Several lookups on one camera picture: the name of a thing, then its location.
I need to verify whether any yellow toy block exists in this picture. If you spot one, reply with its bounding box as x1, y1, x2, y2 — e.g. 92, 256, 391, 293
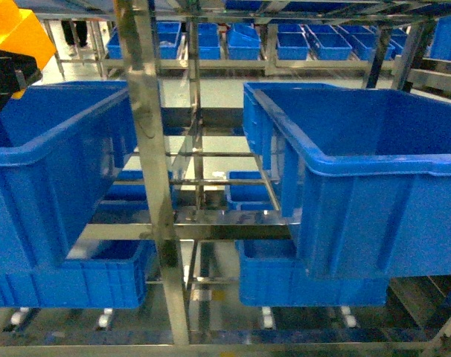
0, 1, 56, 70

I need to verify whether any blue bin bottom right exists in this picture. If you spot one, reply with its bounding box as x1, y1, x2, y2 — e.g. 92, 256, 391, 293
235, 239, 389, 307

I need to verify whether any large blue bin upper centre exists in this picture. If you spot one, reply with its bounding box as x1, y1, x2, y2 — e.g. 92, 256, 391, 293
243, 83, 451, 279

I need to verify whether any blue bin bottom left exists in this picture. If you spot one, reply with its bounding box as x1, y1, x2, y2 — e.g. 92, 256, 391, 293
0, 240, 156, 309

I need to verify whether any steel vertical rack post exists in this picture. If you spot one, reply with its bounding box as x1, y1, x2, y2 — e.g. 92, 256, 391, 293
114, 1, 189, 345

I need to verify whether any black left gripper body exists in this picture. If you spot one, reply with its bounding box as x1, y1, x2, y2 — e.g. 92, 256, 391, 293
0, 50, 42, 113

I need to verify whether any large blue bin upper left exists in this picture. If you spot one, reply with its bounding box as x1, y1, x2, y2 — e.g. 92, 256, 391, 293
0, 81, 137, 274

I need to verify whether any large blue bin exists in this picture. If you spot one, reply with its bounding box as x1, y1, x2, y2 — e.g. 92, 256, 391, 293
0, 81, 137, 274
243, 83, 451, 279

